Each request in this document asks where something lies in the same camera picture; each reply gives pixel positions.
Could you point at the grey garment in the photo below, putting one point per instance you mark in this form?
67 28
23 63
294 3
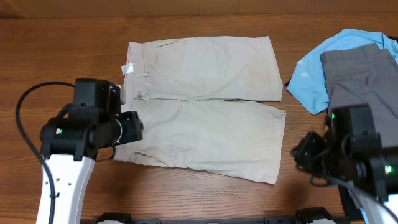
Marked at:
364 75

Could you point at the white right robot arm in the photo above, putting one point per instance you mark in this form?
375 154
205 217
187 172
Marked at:
350 154

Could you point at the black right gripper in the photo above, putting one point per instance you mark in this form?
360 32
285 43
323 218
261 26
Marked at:
303 157

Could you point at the light blue shirt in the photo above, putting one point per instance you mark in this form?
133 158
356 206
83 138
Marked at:
307 84

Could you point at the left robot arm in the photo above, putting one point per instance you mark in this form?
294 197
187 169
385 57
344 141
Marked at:
71 141

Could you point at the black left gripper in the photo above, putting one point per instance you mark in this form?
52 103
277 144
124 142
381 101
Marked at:
134 127

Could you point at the cardboard backdrop panel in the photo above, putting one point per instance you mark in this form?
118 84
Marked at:
120 8

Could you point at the beige shorts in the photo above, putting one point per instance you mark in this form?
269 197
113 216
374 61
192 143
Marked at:
205 103

